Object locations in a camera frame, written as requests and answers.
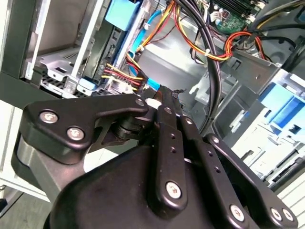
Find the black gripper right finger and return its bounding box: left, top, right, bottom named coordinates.
left=169, top=88, right=299, bottom=229

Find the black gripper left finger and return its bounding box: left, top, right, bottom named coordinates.
left=20, top=86, right=189, bottom=216

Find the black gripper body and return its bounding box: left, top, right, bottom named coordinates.
left=42, top=144, right=229, bottom=229

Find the red yellow power wire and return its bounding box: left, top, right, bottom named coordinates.
left=101, top=0, right=178, bottom=93

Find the blue data wire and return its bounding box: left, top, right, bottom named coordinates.
left=128, top=10, right=165, bottom=92

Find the hard disk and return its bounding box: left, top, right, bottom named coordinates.
left=77, top=0, right=143, bottom=96

